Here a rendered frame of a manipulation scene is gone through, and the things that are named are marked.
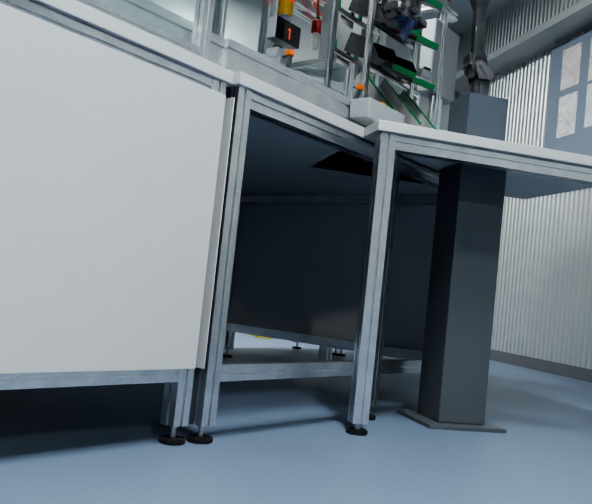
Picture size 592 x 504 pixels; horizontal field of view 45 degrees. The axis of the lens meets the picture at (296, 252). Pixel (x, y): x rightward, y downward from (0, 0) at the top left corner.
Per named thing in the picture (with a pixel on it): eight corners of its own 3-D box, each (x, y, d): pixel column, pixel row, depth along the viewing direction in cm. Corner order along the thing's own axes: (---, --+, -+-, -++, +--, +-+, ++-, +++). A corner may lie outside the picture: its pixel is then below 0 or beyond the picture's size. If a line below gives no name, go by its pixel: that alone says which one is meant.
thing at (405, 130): (654, 176, 216) (655, 167, 216) (378, 129, 194) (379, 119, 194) (524, 199, 284) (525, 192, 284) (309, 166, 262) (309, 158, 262)
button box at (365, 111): (403, 134, 225) (405, 114, 226) (368, 116, 209) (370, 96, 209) (384, 135, 230) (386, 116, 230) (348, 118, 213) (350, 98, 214)
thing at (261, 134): (495, 195, 282) (495, 187, 282) (239, 83, 164) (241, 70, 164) (235, 195, 369) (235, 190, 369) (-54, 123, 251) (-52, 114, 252)
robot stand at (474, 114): (503, 159, 229) (509, 99, 230) (464, 153, 226) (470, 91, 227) (481, 166, 243) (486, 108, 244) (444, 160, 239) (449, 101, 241)
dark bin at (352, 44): (414, 80, 261) (422, 60, 259) (391, 69, 253) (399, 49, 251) (366, 60, 281) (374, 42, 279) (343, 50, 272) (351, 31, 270)
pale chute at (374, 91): (413, 133, 259) (421, 123, 257) (390, 124, 250) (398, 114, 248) (378, 87, 275) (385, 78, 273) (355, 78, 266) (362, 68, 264)
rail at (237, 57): (406, 157, 241) (409, 125, 242) (225, 78, 172) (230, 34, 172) (391, 157, 245) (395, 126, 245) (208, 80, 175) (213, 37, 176)
